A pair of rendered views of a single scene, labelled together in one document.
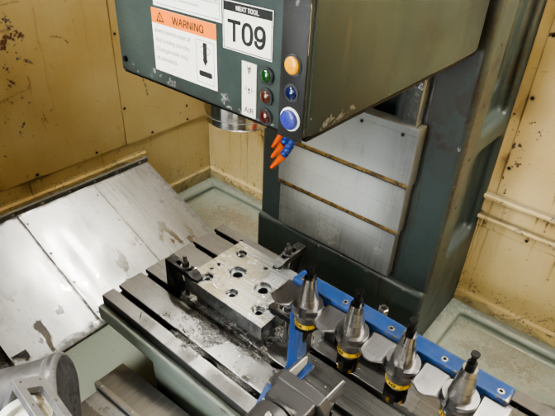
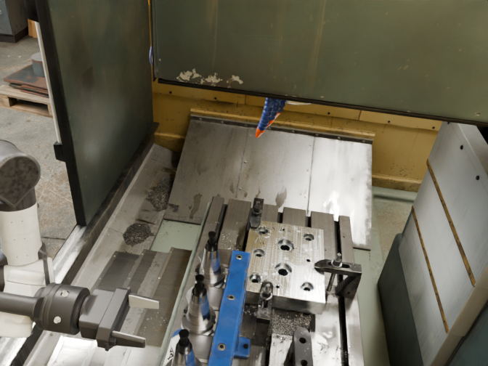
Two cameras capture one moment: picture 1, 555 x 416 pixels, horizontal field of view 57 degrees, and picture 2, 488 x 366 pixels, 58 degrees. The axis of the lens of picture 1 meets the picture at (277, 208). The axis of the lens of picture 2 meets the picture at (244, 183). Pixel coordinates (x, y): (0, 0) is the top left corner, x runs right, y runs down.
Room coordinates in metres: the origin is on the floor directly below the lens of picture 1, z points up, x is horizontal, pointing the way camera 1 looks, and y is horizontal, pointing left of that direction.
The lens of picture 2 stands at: (0.46, -0.61, 1.90)
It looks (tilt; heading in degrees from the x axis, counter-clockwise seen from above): 36 degrees down; 56
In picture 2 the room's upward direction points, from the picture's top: 6 degrees clockwise
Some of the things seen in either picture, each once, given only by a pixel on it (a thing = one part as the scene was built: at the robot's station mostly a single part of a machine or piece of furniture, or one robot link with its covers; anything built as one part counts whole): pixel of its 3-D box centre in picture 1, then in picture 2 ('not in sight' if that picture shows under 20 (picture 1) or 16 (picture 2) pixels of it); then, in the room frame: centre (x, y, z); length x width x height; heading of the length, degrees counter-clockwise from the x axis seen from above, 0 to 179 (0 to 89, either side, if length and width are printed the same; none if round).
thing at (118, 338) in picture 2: (336, 396); (128, 342); (0.57, -0.12, 1.18); 0.06 x 0.02 x 0.03; 142
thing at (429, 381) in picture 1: (429, 380); not in sight; (0.59, -0.29, 1.21); 0.07 x 0.05 x 0.01; 141
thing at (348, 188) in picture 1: (338, 181); (444, 238); (1.38, -0.19, 1.16); 0.48 x 0.05 x 0.51; 51
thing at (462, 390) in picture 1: (465, 380); not in sight; (0.56, -0.33, 1.26); 0.04 x 0.04 x 0.07
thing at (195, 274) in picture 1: (184, 274); (255, 218); (1.11, 0.26, 0.97); 0.13 x 0.03 x 0.15; 51
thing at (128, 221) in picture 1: (109, 257); (272, 188); (1.45, 0.61, 0.75); 0.89 x 0.67 x 0.26; 141
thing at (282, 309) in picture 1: (288, 322); (264, 306); (0.95, -0.04, 0.97); 0.13 x 0.03 x 0.15; 51
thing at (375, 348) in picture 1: (377, 348); (191, 346); (0.66, -0.20, 1.21); 0.07 x 0.05 x 0.01; 141
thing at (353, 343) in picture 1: (352, 333); (198, 319); (0.70, -0.16, 1.21); 0.06 x 0.06 x 0.03
